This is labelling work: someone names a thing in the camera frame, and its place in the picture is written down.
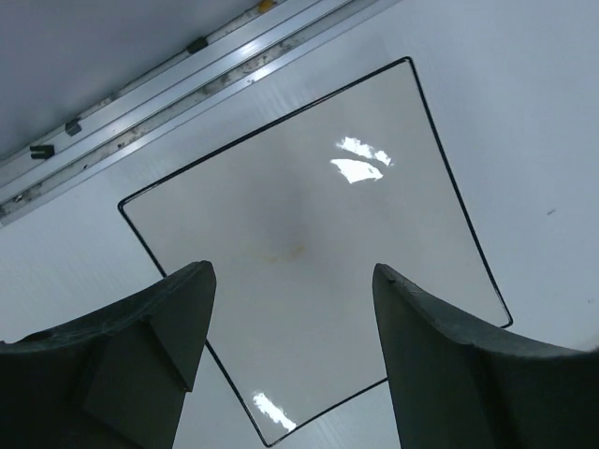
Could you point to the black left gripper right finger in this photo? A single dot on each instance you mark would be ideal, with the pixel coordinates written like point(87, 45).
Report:
point(457, 381)

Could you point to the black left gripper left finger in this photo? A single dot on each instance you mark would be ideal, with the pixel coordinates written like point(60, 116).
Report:
point(113, 378)

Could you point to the white square plate black rim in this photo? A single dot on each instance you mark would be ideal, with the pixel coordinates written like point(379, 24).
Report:
point(294, 217)

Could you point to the aluminium left side rail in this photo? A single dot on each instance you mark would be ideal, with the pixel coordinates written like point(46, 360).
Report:
point(212, 68)

